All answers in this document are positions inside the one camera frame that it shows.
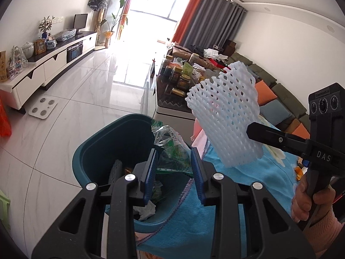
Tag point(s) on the black clothes pile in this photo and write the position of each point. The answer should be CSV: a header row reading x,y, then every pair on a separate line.
x,y
196,48

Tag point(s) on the large blue cushion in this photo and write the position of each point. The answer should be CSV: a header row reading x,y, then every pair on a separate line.
x,y
276,114

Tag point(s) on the covered standing fan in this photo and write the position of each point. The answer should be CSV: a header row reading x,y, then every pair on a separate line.
x,y
97,1

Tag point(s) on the white ceramic jar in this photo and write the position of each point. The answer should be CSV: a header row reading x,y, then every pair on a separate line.
x,y
27,49

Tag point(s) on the brown wooden box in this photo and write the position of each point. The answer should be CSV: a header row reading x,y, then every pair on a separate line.
x,y
230,47

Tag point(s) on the yellow wrapped plant pot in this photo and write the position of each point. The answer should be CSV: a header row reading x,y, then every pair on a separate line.
x,y
108,39

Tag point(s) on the brown sofa ottoman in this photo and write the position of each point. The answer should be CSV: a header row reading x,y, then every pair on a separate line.
x,y
186,55

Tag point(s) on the blue vase with branches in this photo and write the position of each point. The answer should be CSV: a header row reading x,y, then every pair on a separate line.
x,y
46,27

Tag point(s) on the golden snack wrapper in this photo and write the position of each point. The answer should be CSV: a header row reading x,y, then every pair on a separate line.
x,y
128,170
298,173

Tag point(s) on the glass coffee table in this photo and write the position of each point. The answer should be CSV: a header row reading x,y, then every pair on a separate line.
x,y
169,105

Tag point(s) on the white and black cabinet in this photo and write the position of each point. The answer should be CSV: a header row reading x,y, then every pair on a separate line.
x,y
54,64

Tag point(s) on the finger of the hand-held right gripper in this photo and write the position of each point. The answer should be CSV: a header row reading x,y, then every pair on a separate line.
x,y
280,140

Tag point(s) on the tall green houseplant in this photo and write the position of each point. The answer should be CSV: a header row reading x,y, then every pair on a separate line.
x,y
118,13

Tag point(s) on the orange curtain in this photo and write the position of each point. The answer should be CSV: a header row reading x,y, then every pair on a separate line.
x,y
186,16

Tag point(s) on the red cloth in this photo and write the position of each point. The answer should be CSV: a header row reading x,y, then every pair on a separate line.
x,y
220,64

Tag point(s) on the black monitor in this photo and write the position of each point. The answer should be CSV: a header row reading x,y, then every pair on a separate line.
x,y
80,23

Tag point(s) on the person's right forearm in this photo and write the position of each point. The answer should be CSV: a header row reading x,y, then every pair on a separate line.
x,y
326,234

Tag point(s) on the glass ship ornament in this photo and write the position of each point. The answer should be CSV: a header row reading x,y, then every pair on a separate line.
x,y
16,63

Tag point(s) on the clear green printed plastic bag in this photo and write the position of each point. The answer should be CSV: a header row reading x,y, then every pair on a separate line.
x,y
172,153

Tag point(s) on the blue floral blanket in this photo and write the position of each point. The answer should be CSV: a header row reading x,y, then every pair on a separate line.
x,y
188,221

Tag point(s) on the balcony window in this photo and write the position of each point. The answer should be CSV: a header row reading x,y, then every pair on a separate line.
x,y
161,2

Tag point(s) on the wide grey curtain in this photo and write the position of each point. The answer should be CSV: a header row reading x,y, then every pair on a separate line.
x,y
215,19

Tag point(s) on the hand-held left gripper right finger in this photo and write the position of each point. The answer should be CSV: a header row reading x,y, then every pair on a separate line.
x,y
196,172

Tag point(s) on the orange plastic bag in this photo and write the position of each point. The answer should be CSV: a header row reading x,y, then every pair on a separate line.
x,y
4,118

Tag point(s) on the blue plastic bin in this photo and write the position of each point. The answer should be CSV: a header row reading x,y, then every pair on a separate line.
x,y
107,140

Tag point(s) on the blue and white porcelain jar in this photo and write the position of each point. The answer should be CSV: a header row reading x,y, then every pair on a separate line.
x,y
51,44

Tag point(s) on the white clothes pile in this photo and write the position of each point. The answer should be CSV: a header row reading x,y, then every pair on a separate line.
x,y
213,53

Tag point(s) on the green fabric sofa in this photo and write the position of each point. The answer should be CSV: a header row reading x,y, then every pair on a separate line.
x,y
283,91

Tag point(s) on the dark textured wrapper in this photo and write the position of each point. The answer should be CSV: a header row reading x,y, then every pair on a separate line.
x,y
116,175

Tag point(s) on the white bathroom scale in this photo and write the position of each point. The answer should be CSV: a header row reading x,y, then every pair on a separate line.
x,y
43,108

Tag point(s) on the green plastic stool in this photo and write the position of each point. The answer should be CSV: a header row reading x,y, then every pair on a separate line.
x,y
4,207

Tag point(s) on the wooden picture frame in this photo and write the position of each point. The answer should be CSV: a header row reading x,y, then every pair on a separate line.
x,y
40,46

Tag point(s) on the person's right hand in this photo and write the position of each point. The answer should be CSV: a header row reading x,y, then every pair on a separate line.
x,y
300,205

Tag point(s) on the white wall switch panel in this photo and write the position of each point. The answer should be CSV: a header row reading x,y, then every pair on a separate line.
x,y
58,20

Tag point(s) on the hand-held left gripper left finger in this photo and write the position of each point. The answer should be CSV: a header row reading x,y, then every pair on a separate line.
x,y
151,172

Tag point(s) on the golden gift box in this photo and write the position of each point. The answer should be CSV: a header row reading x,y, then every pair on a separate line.
x,y
3,67

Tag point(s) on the white foam fruit net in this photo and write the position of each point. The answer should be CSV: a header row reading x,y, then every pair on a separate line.
x,y
226,113

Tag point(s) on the orange cushion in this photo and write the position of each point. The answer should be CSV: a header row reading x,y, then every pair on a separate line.
x,y
300,133
265,93

